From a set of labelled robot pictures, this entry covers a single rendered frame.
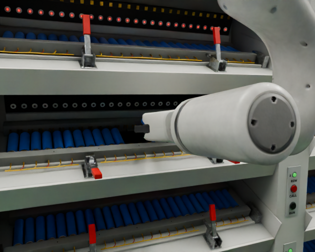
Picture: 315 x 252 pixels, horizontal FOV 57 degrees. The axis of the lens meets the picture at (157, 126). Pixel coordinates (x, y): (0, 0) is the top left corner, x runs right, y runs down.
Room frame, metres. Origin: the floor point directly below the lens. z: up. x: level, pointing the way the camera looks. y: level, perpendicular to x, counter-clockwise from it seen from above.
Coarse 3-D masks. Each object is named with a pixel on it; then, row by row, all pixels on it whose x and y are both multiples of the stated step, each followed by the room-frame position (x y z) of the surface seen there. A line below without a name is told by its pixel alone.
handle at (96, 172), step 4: (92, 160) 0.51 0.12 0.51; (88, 164) 0.51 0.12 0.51; (92, 164) 0.51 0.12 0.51; (92, 168) 0.48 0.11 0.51; (96, 168) 0.48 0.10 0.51; (92, 172) 0.46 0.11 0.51; (96, 172) 0.46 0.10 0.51; (100, 172) 0.46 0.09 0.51; (96, 176) 0.45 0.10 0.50; (100, 176) 0.45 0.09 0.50
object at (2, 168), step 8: (168, 152) 0.61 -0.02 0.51; (176, 152) 0.61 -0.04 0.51; (184, 152) 0.62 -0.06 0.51; (80, 160) 0.54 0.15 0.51; (96, 160) 0.55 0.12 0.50; (104, 160) 0.55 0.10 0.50; (112, 160) 0.56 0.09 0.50; (0, 168) 0.49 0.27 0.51; (8, 168) 0.49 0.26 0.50; (16, 168) 0.50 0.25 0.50; (24, 168) 0.50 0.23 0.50
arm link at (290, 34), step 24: (240, 0) 0.30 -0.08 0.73; (264, 0) 0.30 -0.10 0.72; (288, 0) 0.30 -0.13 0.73; (264, 24) 0.32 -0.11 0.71; (288, 24) 0.31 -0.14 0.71; (312, 24) 0.31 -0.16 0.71; (288, 48) 0.34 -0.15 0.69; (312, 48) 0.32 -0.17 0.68; (288, 72) 0.36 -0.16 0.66; (312, 72) 0.34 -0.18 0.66; (312, 96) 0.34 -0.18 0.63; (312, 120) 0.34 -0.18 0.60
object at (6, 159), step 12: (120, 144) 0.58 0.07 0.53; (132, 144) 0.59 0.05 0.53; (144, 144) 0.59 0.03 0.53; (156, 144) 0.60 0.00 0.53; (168, 144) 0.61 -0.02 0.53; (0, 156) 0.49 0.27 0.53; (12, 156) 0.49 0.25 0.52; (24, 156) 0.50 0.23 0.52; (36, 156) 0.51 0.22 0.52; (48, 156) 0.52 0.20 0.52; (60, 156) 0.52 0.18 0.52; (72, 156) 0.53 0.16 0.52; (96, 156) 0.55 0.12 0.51; (108, 156) 0.56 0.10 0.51; (168, 156) 0.59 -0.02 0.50; (36, 168) 0.50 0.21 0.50
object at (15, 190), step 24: (0, 144) 0.56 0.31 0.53; (48, 168) 0.51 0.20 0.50; (72, 168) 0.52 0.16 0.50; (120, 168) 0.54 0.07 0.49; (144, 168) 0.55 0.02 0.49; (168, 168) 0.57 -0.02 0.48; (192, 168) 0.58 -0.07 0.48; (216, 168) 0.60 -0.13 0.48; (240, 168) 0.63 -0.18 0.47; (264, 168) 0.65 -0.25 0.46; (0, 192) 0.45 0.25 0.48; (24, 192) 0.46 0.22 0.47; (48, 192) 0.48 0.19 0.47; (72, 192) 0.50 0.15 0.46; (96, 192) 0.52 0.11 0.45; (120, 192) 0.53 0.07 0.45
